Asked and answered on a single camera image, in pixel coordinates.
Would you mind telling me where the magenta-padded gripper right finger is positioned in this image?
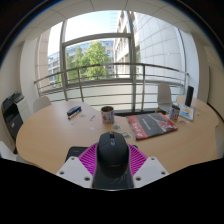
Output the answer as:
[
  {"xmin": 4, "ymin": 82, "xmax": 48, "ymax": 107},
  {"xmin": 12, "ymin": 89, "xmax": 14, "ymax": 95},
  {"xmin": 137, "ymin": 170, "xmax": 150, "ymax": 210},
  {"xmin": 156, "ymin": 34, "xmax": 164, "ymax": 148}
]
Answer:
[{"xmin": 127, "ymin": 143, "xmax": 170, "ymax": 190}]

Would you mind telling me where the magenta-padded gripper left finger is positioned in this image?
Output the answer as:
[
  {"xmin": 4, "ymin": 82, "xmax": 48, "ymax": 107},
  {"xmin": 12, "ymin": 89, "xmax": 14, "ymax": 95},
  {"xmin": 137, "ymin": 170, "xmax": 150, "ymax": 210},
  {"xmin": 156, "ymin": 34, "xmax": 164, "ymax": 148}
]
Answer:
[{"xmin": 55, "ymin": 142, "xmax": 99, "ymax": 190}]

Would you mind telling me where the black computer mouse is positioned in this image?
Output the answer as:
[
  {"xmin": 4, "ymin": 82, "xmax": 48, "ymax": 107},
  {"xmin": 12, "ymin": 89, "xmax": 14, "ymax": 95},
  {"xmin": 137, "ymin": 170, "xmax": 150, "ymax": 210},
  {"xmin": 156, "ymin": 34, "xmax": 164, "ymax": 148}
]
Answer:
[{"xmin": 95, "ymin": 131, "xmax": 130, "ymax": 179}]

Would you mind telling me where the black printed mouse pad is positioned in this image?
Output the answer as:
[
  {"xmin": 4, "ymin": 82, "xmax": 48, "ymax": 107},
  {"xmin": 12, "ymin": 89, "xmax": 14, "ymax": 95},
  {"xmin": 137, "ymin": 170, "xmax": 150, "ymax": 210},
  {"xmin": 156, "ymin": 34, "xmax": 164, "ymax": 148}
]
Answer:
[{"xmin": 64, "ymin": 143, "xmax": 139, "ymax": 190}]

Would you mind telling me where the red magazine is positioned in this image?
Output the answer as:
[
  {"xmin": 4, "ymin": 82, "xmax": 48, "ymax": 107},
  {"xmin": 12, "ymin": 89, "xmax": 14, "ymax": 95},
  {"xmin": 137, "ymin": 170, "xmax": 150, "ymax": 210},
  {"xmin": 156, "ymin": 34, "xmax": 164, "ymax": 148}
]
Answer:
[{"xmin": 125, "ymin": 112, "xmax": 179, "ymax": 141}]

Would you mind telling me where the black and blue stapler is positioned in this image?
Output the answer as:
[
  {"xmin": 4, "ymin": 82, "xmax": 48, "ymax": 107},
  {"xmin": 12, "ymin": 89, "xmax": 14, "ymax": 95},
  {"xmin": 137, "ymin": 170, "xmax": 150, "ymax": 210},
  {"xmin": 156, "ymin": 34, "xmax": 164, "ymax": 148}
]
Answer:
[{"xmin": 66, "ymin": 105, "xmax": 83, "ymax": 120}]

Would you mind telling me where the white mug with colourful print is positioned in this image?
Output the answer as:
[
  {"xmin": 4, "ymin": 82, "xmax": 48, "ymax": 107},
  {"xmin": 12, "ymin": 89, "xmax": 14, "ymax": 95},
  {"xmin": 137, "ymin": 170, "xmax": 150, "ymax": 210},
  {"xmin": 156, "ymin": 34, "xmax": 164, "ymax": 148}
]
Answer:
[{"xmin": 168, "ymin": 104, "xmax": 181, "ymax": 122}]

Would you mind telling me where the white chair with wooden legs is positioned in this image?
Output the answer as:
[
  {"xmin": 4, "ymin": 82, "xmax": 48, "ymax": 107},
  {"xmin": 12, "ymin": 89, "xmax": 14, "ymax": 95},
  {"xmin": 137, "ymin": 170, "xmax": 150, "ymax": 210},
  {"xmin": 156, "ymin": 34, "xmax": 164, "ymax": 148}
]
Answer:
[{"xmin": 0, "ymin": 140, "xmax": 29, "ymax": 164}]

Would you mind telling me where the black cylinder speaker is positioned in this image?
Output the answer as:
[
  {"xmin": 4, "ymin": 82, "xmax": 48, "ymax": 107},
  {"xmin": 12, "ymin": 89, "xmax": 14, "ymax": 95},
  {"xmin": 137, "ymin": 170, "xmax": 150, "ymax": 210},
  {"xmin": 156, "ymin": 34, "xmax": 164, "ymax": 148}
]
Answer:
[{"xmin": 184, "ymin": 85, "xmax": 195, "ymax": 108}]

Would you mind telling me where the black office printer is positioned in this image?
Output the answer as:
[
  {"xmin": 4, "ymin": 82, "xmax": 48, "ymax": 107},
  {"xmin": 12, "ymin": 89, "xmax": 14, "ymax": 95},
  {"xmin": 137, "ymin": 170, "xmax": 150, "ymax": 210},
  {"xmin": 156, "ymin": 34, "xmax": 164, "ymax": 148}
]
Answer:
[{"xmin": 0, "ymin": 91, "xmax": 26, "ymax": 141}]

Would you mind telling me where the metal balcony railing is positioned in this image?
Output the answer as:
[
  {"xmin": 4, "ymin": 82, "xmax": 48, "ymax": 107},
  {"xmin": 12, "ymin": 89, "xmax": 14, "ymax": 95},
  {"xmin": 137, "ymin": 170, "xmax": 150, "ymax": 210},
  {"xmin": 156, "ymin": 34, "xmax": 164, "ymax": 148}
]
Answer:
[{"xmin": 33, "ymin": 62, "xmax": 189, "ymax": 113}]

